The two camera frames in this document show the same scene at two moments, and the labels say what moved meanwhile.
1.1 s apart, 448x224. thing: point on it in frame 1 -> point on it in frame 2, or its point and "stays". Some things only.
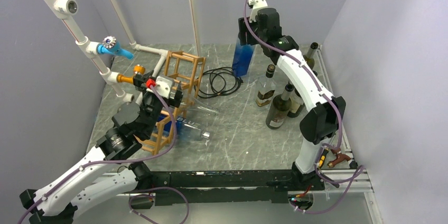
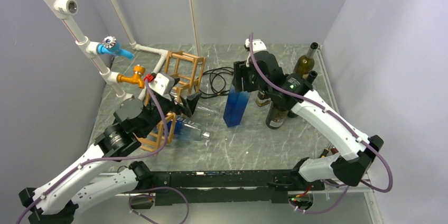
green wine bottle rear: (309, 56) stays
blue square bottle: (186, 129) stays
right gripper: (244, 28) -> (241, 70)
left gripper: (139, 80) -> (189, 102)
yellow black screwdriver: (325, 151) stays
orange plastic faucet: (137, 69) stays
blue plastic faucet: (110, 45) stays
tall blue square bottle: (242, 56) -> (235, 106)
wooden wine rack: (185, 69) stays
